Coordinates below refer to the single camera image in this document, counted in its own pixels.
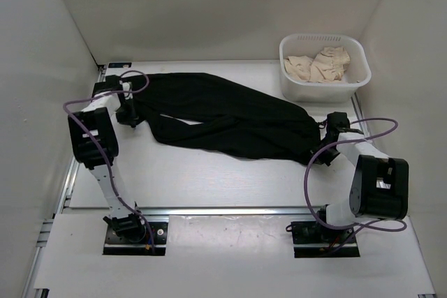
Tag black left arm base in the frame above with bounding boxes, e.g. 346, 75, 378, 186
103, 214, 168, 256

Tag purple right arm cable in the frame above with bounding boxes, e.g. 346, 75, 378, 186
303, 118, 408, 253

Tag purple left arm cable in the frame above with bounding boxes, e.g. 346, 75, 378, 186
62, 70, 156, 253

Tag beige trousers in basket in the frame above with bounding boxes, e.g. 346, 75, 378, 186
282, 46, 363, 84

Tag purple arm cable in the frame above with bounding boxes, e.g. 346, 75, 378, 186
303, 118, 408, 253
62, 70, 156, 253

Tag black trousers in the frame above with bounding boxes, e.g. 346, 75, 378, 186
129, 73, 321, 165

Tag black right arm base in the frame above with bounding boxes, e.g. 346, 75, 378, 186
285, 221, 360, 259

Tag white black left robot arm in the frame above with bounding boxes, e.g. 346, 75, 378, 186
63, 71, 149, 243

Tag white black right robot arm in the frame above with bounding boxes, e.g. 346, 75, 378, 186
303, 112, 409, 242

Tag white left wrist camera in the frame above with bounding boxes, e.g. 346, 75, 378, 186
122, 82, 133, 100

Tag aluminium frame rail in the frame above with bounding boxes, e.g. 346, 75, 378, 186
20, 64, 108, 298

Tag white plastic basket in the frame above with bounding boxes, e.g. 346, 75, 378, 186
279, 33, 372, 103

